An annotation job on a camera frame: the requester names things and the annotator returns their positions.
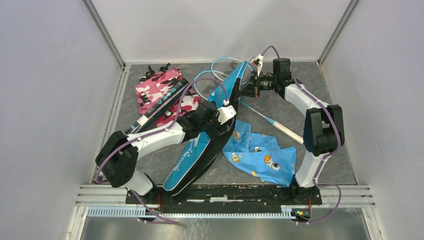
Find purple cable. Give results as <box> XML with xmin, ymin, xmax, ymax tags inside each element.
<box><xmin>259</xmin><ymin>45</ymin><xmax>343</xmax><ymax>224</ymax></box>
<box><xmin>94</xmin><ymin>76</ymin><xmax>230</xmax><ymax>224</ymax></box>

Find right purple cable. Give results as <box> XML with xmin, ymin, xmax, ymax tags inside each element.
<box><xmin>259</xmin><ymin>45</ymin><xmax>343</xmax><ymax>224</ymax></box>

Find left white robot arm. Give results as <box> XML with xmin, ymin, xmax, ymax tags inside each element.
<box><xmin>95</xmin><ymin>101</ymin><xmax>237</xmax><ymax>204</ymax></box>

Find black shuttlecock tube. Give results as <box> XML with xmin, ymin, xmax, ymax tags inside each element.
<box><xmin>124</xmin><ymin>78</ymin><xmax>189</xmax><ymax>135</ymax></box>

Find blue sport racket bag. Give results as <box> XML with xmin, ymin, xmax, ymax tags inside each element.
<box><xmin>163</xmin><ymin>57</ymin><xmax>253</xmax><ymax>196</ymax></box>

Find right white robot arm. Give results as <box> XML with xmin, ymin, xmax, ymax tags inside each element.
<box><xmin>241</xmin><ymin>54</ymin><xmax>345</xmax><ymax>204</ymax></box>

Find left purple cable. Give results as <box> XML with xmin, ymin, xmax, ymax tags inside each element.
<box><xmin>94</xmin><ymin>76</ymin><xmax>230</xmax><ymax>224</ymax></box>

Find front blue badminton racket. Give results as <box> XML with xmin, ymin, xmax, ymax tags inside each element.
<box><xmin>193</xmin><ymin>70</ymin><xmax>304</xmax><ymax>145</ymax></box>

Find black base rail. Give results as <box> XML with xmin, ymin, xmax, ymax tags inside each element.
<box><xmin>125</xmin><ymin>184</ymin><xmax>323</xmax><ymax>216</ymax></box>

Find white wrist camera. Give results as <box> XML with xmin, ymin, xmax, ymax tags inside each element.
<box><xmin>249</xmin><ymin>54</ymin><xmax>264</xmax><ymax>77</ymax></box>
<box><xmin>217</xmin><ymin>100</ymin><xmax>237</xmax><ymax>125</ymax></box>

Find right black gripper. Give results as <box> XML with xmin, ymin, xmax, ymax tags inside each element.
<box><xmin>236</xmin><ymin>70</ymin><xmax>278</xmax><ymax>99</ymax></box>

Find pink camouflage shorts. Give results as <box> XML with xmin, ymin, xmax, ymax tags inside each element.
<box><xmin>135</xmin><ymin>65</ymin><xmax>202</xmax><ymax>116</ymax></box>

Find blue astronaut print cloth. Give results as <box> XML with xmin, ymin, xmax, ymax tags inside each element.
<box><xmin>222</xmin><ymin>120</ymin><xmax>297</xmax><ymax>188</ymax></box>

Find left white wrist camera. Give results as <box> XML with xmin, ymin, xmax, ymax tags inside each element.
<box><xmin>217</xmin><ymin>100</ymin><xmax>237</xmax><ymax>125</ymax></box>

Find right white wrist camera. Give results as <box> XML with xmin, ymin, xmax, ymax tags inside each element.
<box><xmin>249</xmin><ymin>54</ymin><xmax>264</xmax><ymax>77</ymax></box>

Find blue badminton racket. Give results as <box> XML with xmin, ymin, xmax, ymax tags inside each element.
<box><xmin>193</xmin><ymin>70</ymin><xmax>304</xmax><ymax>145</ymax></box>
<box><xmin>211</xmin><ymin>57</ymin><xmax>254</xmax><ymax>90</ymax></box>

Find rear blue badminton racket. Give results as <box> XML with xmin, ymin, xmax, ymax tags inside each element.
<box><xmin>211</xmin><ymin>57</ymin><xmax>254</xmax><ymax>90</ymax></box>

